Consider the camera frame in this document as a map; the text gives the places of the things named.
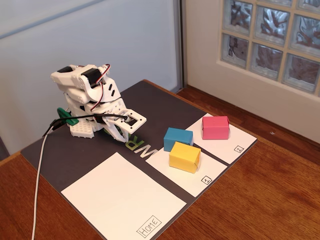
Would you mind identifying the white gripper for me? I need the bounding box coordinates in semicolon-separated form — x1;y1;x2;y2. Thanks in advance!
86;98;131;143

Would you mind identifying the red paper box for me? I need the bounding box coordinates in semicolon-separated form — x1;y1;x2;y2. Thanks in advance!
201;115;231;141

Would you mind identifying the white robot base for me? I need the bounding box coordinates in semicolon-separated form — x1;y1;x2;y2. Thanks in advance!
64;99;97;140

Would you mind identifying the white paper sheet marked home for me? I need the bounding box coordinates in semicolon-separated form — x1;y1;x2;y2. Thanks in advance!
60;151;188;240

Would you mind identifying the blue paper box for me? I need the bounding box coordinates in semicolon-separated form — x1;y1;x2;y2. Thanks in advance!
163;127;194;153

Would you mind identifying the yellow paper box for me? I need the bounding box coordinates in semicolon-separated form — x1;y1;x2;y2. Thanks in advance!
168;141;202;174

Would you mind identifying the dark grey mat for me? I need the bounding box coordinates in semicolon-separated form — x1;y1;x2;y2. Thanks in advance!
20;79;258;240

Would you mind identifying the green clamp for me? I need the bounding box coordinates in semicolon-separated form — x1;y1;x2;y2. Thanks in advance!
56;107;80;126

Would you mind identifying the white paper sheet marked 1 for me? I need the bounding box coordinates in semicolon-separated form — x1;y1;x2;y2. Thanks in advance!
144;147;228;198

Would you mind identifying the white paper sheet marked 2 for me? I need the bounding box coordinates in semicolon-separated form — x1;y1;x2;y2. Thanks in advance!
186;112;258;165

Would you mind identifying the frosted door panel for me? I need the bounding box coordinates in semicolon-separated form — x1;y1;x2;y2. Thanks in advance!
0;0;181;156

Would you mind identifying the glass block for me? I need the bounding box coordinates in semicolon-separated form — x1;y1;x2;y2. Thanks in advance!
250;41;285;80
258;0;294;8
296;0;320;13
221;33;250;69
254;4;291;46
291;13;320;57
282;53;320;93
223;0;254;36

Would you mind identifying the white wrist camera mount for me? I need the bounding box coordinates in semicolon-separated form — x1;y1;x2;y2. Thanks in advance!
109;108;147;134

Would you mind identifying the red black servo wire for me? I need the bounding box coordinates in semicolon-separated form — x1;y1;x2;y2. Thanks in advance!
90;63;111;113

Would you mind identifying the black cable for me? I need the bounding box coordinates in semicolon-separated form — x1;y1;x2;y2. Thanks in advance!
42;113;128;138

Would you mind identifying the white cable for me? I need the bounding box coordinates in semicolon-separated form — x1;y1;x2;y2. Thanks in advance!
31;126;55;240

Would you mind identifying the grey metal door frame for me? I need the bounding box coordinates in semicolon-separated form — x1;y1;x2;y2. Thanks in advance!
173;0;188;91

